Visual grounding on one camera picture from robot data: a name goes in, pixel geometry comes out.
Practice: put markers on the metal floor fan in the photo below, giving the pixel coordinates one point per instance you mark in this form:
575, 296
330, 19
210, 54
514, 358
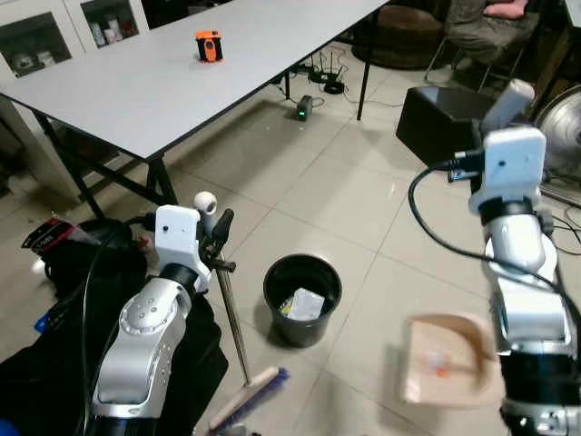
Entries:
563, 132

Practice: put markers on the black round waste bin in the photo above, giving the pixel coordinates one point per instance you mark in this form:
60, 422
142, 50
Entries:
289, 327

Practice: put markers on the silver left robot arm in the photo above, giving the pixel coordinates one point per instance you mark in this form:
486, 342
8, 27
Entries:
136, 336

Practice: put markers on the black open storage box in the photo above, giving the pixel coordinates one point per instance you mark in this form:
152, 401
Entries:
436, 127

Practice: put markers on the red black packet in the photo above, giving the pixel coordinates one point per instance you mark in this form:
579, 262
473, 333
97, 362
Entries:
50, 233

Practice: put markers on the black wifi router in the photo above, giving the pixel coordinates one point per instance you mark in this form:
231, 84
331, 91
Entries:
333, 86

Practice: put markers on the black fabric bag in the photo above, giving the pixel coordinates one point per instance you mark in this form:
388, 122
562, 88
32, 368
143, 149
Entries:
54, 268

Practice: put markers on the orange black handheld device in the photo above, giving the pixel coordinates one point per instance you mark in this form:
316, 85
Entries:
209, 45

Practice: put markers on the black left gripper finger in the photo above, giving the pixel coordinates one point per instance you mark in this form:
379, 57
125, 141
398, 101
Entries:
223, 227

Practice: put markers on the small black box green light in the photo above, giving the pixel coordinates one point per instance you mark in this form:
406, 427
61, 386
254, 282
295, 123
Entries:
304, 109

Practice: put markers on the white glass door cabinet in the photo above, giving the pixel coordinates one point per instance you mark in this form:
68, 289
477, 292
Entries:
36, 41

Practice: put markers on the seated person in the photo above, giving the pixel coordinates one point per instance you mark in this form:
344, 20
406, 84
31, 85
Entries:
486, 27

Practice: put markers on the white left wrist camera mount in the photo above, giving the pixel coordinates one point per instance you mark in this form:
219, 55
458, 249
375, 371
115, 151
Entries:
174, 236

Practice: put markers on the grey long table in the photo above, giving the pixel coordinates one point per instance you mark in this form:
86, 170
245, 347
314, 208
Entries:
136, 86

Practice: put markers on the crumpled wrapper in bin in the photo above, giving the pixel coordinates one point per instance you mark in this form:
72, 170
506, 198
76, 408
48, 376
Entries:
305, 305

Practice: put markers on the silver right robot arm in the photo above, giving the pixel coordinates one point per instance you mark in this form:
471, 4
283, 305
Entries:
522, 309

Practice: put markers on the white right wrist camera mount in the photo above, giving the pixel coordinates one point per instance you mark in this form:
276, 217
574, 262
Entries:
513, 163

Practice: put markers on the brown round pouf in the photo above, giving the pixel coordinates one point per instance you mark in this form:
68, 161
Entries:
408, 36

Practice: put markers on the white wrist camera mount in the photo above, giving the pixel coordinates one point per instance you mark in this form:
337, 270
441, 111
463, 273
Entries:
174, 236
513, 163

